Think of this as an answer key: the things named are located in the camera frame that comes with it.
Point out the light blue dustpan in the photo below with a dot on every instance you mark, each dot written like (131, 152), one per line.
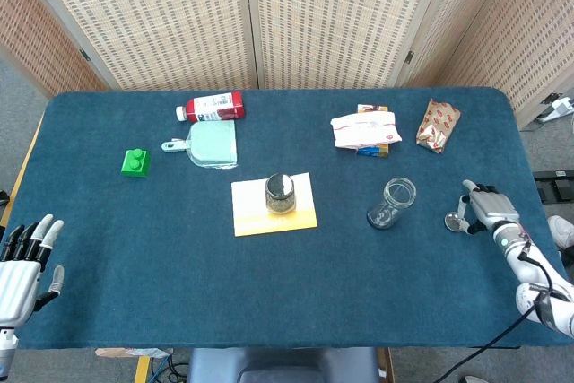
(213, 145)

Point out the brown snack packet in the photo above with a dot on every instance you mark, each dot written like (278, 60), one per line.
(437, 125)

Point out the clear glass bottle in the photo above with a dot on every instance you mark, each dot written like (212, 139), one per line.
(391, 206)

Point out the blue table cloth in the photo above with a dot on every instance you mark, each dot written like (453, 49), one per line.
(179, 275)

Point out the bamboo folding screen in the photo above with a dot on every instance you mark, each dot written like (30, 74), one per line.
(157, 20)

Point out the black floor stand bar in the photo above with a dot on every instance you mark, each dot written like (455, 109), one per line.
(553, 173)

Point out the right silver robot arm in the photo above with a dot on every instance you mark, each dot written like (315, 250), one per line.
(531, 277)

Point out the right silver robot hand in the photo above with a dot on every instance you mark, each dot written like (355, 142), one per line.
(493, 208)

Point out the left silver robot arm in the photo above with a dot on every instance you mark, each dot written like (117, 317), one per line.
(6, 351)

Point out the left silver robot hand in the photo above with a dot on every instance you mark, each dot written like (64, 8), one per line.
(15, 284)

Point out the white floor device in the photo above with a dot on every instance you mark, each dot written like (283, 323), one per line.
(560, 108)

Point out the green toy brick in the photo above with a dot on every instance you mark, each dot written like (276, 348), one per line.
(134, 164)

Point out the yellow paper sheet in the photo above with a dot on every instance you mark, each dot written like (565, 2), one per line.
(251, 212)

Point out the white red snack packet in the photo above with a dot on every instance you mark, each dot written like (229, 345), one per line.
(365, 129)

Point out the white shoe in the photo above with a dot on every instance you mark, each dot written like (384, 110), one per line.
(562, 230)

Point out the black-lidded glass seed jar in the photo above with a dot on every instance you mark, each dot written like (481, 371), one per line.
(280, 197)

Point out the red juice bottle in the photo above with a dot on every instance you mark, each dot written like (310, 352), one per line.
(215, 107)

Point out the flat cardboard piece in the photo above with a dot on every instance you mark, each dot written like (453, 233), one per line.
(130, 352)

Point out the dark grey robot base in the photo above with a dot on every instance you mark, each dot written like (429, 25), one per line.
(282, 365)

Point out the round metal jar lid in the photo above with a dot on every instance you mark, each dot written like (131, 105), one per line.
(453, 222)

